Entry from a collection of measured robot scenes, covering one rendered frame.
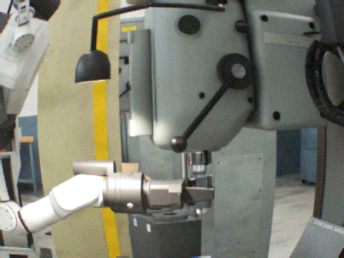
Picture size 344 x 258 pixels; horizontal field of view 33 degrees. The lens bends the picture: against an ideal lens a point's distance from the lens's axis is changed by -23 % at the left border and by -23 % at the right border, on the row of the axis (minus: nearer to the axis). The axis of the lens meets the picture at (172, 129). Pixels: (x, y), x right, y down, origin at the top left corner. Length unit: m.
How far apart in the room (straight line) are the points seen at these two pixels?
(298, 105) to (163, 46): 0.29
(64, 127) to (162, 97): 1.80
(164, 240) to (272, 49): 0.62
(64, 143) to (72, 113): 0.14
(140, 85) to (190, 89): 0.11
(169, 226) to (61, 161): 1.45
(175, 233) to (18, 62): 0.62
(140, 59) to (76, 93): 1.74
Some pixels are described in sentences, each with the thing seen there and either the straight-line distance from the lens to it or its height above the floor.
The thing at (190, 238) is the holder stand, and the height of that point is 1.05.
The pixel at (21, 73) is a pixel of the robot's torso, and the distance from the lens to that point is 1.58.
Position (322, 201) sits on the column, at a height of 1.13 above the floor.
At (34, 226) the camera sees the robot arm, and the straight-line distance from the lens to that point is 1.47.
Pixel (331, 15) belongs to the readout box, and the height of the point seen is 1.57.
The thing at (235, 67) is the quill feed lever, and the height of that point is 1.46.
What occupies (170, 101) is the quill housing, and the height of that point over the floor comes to 1.40.
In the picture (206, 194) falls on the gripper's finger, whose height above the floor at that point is 1.22.
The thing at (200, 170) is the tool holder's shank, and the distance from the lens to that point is 1.40.
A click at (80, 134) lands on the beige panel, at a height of 1.25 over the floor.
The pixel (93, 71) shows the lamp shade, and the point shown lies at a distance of 1.25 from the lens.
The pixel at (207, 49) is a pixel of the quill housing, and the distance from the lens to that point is 1.32.
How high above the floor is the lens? 1.42
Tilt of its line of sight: 3 degrees down
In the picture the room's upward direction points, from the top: 2 degrees counter-clockwise
